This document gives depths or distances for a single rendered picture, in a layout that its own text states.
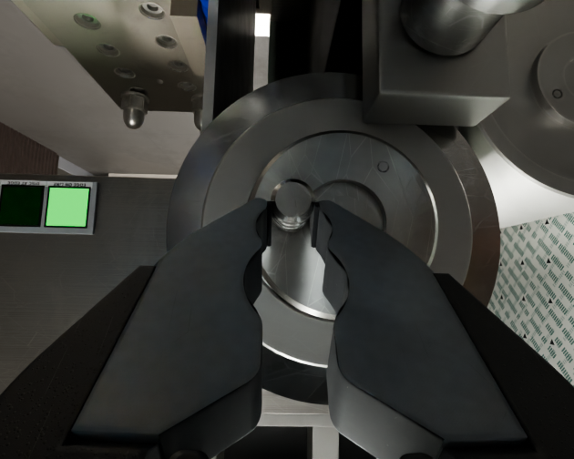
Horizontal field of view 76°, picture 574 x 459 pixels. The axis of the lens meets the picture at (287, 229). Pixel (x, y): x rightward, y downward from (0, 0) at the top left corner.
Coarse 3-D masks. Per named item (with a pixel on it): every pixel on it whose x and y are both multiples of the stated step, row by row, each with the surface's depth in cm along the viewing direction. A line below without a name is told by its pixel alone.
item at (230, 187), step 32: (256, 128) 16; (288, 128) 16; (320, 128) 16; (352, 128) 16; (384, 128) 16; (416, 128) 16; (224, 160) 16; (256, 160) 16; (416, 160) 16; (448, 160) 16; (224, 192) 15; (448, 192) 16; (448, 224) 16; (448, 256) 15; (288, 320) 15; (320, 320) 15; (288, 352) 15; (320, 352) 15
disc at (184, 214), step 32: (256, 96) 17; (288, 96) 17; (320, 96) 17; (352, 96) 17; (224, 128) 17; (448, 128) 17; (192, 160) 16; (192, 192) 16; (480, 192) 17; (192, 224) 16; (480, 224) 16; (480, 256) 16; (480, 288) 16; (288, 384) 15; (320, 384) 15
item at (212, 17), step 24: (216, 0) 18; (240, 0) 27; (216, 24) 18; (240, 24) 28; (216, 48) 18; (240, 48) 28; (216, 72) 18; (240, 72) 29; (216, 96) 18; (240, 96) 29
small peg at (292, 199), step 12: (288, 180) 12; (300, 180) 12; (276, 192) 11; (288, 192) 11; (300, 192) 11; (312, 192) 11; (276, 204) 11; (288, 204) 11; (300, 204) 11; (312, 204) 11; (276, 216) 12; (288, 216) 11; (300, 216) 11; (288, 228) 13; (300, 228) 14
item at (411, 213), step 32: (288, 160) 14; (320, 160) 14; (352, 160) 14; (384, 160) 15; (256, 192) 14; (320, 192) 15; (352, 192) 15; (384, 192) 14; (416, 192) 14; (384, 224) 14; (416, 224) 14; (288, 256) 14; (320, 256) 14; (288, 288) 14; (320, 288) 14
